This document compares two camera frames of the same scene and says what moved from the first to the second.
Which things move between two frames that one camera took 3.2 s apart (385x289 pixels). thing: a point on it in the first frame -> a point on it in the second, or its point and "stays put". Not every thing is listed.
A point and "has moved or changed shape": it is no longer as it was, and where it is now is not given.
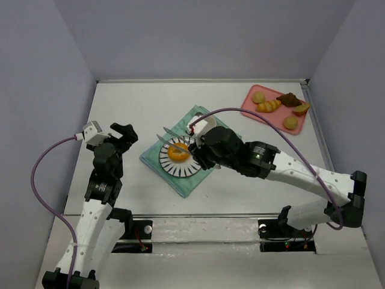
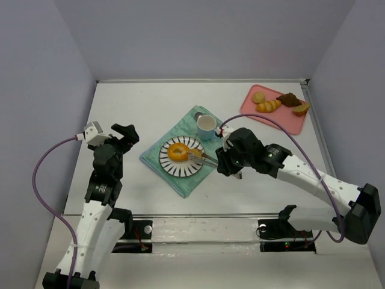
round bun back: (258, 97) stays put
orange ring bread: (178, 152) stays put
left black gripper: (121, 139) stays put
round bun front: (290, 122) has moved or changed shape
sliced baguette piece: (301, 110) stays put
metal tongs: (172, 144) has moved or changed shape
